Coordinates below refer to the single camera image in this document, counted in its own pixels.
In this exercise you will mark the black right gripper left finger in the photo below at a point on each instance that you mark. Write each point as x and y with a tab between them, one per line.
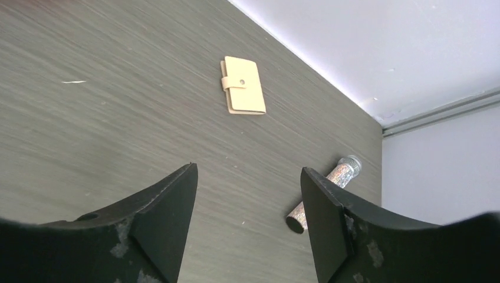
140	238

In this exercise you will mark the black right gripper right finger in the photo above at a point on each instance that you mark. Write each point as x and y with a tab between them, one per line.
354	240

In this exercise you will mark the beige leather card holder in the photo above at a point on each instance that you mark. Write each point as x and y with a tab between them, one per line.
242	85

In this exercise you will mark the glittery silver tube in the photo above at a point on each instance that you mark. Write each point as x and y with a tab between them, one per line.
346	169

